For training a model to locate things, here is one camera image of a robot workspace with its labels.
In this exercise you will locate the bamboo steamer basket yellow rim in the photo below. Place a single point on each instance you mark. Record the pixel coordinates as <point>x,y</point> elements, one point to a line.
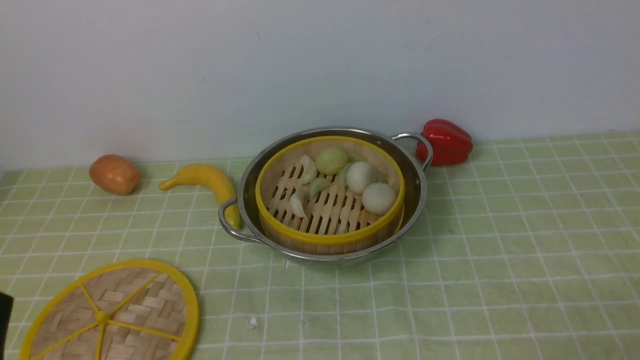
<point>337,222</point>

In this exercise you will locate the woven bamboo steamer lid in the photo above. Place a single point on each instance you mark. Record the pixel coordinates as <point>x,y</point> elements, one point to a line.
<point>137,309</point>

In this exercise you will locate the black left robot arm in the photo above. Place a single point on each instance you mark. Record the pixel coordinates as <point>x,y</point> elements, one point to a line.
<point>6,308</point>

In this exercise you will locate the stainless steel pot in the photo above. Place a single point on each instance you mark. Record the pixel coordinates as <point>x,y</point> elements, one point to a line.
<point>239,217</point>

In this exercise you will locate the pale green dumpling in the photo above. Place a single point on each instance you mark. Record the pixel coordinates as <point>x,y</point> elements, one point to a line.
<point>317,185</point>

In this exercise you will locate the white dumpling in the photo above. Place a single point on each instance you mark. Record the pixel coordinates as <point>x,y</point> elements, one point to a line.
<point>309,170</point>
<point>298,202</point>

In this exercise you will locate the green round bun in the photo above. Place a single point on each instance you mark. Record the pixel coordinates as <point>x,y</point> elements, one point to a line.
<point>331,160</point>

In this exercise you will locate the white round bun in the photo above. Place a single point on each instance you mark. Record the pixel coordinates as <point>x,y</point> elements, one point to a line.
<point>360,175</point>
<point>378,198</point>

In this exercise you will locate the yellow banana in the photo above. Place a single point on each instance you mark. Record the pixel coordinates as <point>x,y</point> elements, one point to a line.
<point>204,175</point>

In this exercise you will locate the red bell pepper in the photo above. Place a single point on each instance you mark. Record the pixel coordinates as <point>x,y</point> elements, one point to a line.
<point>451,144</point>

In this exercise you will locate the green checkered tablecloth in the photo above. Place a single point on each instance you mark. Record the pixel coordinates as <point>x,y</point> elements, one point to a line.
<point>529,251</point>

